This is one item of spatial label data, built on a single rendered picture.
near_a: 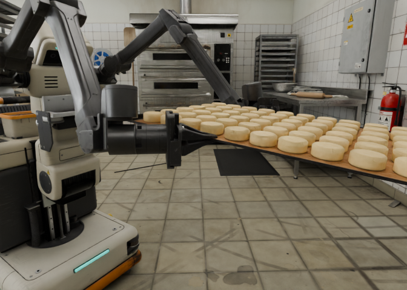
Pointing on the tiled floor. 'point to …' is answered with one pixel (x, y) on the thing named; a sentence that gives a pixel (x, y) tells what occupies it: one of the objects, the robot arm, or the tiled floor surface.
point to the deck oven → (183, 63)
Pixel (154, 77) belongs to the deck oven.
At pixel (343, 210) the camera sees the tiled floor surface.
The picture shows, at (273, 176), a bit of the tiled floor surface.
